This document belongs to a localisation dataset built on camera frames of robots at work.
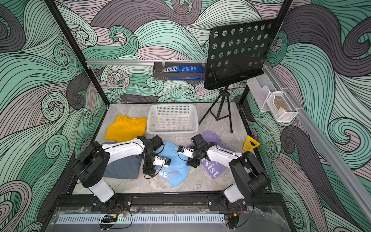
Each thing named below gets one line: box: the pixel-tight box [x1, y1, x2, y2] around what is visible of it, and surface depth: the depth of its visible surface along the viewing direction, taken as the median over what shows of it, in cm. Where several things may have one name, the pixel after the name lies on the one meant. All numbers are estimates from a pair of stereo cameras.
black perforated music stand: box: [198, 18, 279, 134], surface depth 66 cm
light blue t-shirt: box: [154, 140, 191, 187], surface depth 84 cm
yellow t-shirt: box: [104, 115, 148, 143], surface depth 106 cm
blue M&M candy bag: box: [161, 65, 205, 73], surface depth 94 cm
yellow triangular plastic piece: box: [242, 135, 261, 153], surface depth 98 cm
